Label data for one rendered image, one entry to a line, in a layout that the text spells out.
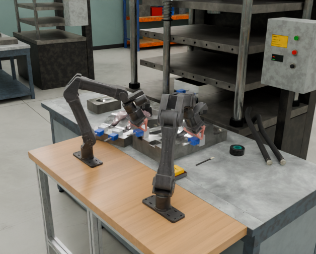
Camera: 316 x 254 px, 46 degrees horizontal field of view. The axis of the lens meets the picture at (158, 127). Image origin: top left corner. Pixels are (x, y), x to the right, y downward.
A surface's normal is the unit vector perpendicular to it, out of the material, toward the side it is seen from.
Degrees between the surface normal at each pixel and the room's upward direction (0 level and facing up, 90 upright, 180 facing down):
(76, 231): 0
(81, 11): 90
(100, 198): 0
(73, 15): 90
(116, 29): 90
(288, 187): 0
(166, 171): 75
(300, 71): 90
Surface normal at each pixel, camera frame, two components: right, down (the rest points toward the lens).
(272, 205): 0.00, -0.93
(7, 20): 0.59, 0.30
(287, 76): -0.77, 0.23
